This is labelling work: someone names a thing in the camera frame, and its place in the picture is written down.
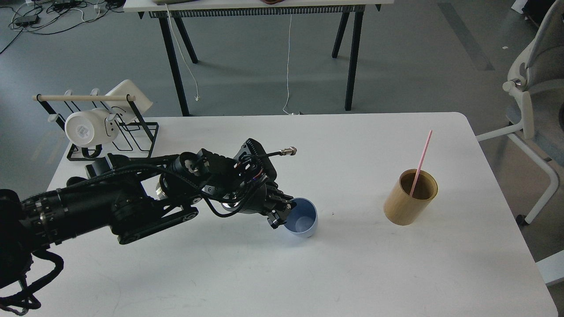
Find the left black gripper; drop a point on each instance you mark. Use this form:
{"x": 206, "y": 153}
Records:
{"x": 264, "y": 198}

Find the blue plastic cup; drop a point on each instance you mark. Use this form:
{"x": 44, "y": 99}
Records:
{"x": 303, "y": 218}

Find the pink chopstick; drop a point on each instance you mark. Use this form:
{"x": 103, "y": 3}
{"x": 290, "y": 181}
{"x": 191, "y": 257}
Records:
{"x": 420, "y": 164}

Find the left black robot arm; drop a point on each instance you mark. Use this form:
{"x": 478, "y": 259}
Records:
{"x": 137, "y": 197}

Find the bamboo cylinder holder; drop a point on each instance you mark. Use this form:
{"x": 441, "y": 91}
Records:
{"x": 402, "y": 206}

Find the white bowl on rack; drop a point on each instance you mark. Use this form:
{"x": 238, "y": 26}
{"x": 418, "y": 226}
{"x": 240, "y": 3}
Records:
{"x": 91, "y": 128}

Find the white office chair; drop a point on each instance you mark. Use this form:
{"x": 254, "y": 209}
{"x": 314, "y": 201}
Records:
{"x": 535, "y": 81}

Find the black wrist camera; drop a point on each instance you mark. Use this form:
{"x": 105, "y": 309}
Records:
{"x": 253, "y": 152}

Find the black wire dish rack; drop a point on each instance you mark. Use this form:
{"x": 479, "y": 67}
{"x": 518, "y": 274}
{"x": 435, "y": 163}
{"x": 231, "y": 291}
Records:
{"x": 136, "y": 136}

